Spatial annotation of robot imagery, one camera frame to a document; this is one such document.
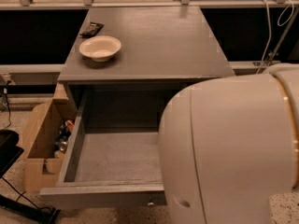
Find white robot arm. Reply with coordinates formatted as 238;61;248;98
158;63;299;224

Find grey open top drawer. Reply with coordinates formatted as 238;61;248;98
40;90;165;209

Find grey cabinet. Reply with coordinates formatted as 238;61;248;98
59;7;234;130

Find white bowl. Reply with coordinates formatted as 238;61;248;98
79;35;121;62

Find colourful snack packets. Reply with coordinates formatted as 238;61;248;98
55;119;74;147

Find soda can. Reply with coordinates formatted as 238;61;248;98
59;141;68;152

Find cardboard box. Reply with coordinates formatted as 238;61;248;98
22;98;76;192

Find black stand base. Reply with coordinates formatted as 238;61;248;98
0;129;62;224

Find black cable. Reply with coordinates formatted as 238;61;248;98
1;79;13;131

